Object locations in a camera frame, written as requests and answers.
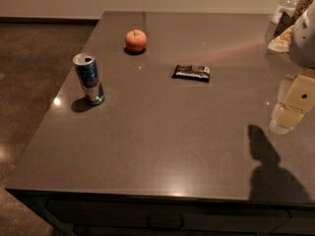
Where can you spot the blue silver redbull can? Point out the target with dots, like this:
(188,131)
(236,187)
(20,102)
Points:
(86,69)

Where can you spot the clear plastic bottle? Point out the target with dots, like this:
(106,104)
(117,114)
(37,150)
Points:
(284,6)

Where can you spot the black rxbar chocolate bar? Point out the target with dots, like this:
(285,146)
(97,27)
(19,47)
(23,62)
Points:
(192,72)

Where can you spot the jar of granola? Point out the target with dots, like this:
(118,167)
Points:
(301,6)

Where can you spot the dark drawer handle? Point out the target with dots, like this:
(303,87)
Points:
(168,222)

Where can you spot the yellow snack packet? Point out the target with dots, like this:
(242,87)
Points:
(281,43)

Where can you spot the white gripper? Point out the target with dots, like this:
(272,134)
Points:
(304,44)

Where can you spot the red apple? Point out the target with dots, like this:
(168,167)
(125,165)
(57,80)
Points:
(135,40)

